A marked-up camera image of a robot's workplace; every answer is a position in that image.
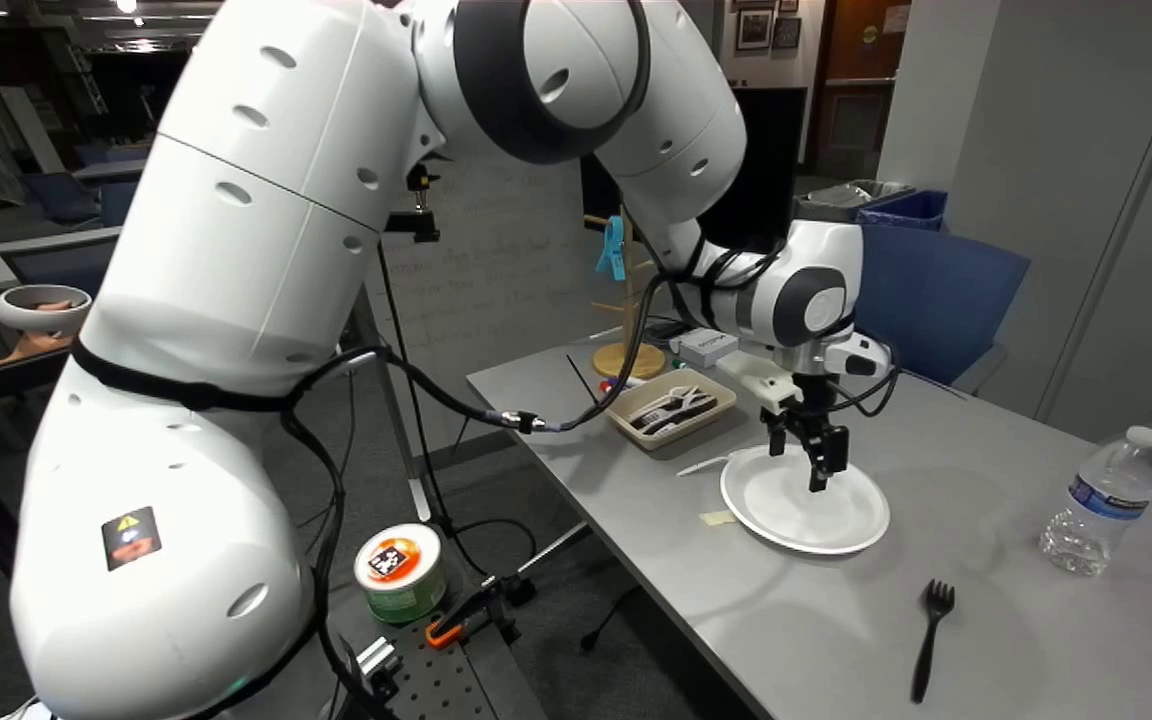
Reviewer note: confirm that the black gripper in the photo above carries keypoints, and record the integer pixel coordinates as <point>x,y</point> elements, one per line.
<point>805,414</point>

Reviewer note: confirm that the white foam plate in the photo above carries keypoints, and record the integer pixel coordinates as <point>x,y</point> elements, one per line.
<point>773,500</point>

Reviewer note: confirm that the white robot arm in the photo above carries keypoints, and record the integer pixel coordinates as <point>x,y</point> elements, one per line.
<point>156,572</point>

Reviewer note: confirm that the wooden cutlery tray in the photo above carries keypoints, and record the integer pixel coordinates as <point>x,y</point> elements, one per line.
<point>671,410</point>

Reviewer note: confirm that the round wooden lid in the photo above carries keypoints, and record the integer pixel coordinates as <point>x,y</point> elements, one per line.
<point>616,359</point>

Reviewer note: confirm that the blue chair far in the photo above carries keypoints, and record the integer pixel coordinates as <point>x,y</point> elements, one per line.
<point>936,298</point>

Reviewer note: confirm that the black plastic fork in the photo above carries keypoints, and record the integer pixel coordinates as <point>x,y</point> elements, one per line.
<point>936,601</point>

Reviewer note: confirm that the blue recycling bin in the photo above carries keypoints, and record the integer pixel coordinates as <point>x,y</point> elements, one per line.
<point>911,211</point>

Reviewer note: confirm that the clear water bottle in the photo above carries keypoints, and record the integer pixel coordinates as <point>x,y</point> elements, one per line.
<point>1101,500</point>

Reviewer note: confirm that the green tape roll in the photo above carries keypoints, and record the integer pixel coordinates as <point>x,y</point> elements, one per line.
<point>401,572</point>

